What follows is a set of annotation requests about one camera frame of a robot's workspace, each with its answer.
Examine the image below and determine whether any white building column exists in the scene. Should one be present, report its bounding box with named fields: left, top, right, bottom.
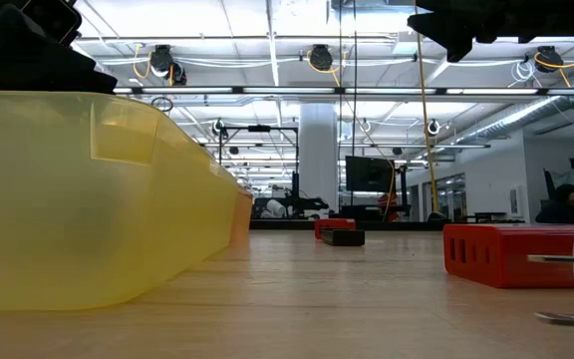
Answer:
left=298, top=102, right=341, bottom=214

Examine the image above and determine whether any black hanging cable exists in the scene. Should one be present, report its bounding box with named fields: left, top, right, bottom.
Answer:
left=351, top=0, right=359, bottom=206

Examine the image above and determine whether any yellow hanging cable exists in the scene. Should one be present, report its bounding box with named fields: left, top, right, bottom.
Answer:
left=413, top=29, right=441, bottom=216

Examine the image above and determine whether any black ceiling cable reel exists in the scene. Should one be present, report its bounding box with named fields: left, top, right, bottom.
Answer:
left=308, top=43, right=336, bottom=72
left=534, top=44, right=565, bottom=74
left=149, top=43, right=188, bottom=87

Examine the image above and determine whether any black background rig frame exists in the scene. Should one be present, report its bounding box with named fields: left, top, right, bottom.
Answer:
left=218, top=124, right=301, bottom=220

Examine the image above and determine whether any small red power adapter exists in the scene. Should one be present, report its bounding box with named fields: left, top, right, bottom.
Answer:
left=314, top=217, right=358, bottom=240

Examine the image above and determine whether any person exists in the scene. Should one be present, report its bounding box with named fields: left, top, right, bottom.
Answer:
left=534, top=182, right=574, bottom=224

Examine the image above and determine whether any black flat screen monitor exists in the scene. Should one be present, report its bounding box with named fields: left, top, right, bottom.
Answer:
left=344, top=155, right=398, bottom=194

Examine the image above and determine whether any silver ceiling duct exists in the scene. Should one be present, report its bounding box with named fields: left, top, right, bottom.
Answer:
left=458, top=74, right=574, bottom=146

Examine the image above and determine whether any black metal rig frame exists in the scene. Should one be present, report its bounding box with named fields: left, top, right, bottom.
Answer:
left=115, top=85, right=574, bottom=232

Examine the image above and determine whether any orange translucent plastic tray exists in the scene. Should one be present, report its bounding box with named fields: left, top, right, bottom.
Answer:
left=231, top=187, right=254, bottom=245

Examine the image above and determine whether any black chair back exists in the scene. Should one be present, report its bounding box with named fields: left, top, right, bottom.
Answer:
left=543, top=169, right=558, bottom=201

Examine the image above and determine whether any large red power adapter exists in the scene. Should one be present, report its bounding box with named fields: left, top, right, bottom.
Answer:
left=441, top=222, right=574, bottom=290

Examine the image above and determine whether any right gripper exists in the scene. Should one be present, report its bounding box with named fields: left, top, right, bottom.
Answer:
left=407, top=0, right=574, bottom=64

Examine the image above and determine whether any yellow translucent plastic tray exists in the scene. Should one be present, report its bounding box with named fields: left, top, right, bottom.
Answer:
left=0, top=89, right=252, bottom=313

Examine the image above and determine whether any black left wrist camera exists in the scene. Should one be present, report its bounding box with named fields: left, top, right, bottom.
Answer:
left=20, top=0, right=85, bottom=48

